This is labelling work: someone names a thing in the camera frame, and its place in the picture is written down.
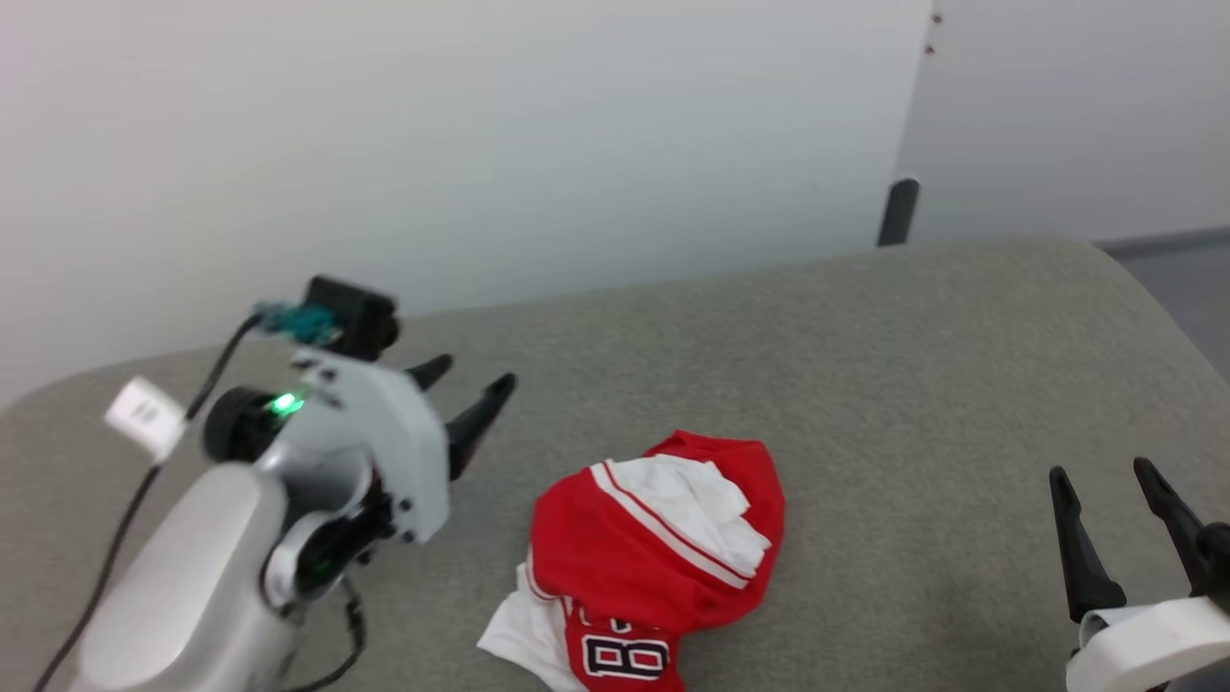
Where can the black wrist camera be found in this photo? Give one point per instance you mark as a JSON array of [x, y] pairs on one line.
[[351, 312], [1218, 557]]

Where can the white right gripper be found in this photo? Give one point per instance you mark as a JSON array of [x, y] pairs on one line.
[[1143, 644]]

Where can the red and white jersey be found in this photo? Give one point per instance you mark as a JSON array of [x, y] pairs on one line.
[[625, 567]]

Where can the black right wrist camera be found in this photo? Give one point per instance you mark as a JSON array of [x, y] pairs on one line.
[[1218, 557]]

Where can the dark round pole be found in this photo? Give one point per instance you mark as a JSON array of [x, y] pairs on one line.
[[898, 211]]

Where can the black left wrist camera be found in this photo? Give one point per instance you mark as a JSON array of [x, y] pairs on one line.
[[351, 312]]

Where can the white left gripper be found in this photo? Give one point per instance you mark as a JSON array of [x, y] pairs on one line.
[[404, 452]]

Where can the grey baseboard strip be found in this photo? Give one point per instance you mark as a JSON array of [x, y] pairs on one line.
[[1172, 240]]

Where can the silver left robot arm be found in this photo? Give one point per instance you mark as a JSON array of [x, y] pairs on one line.
[[183, 596]]

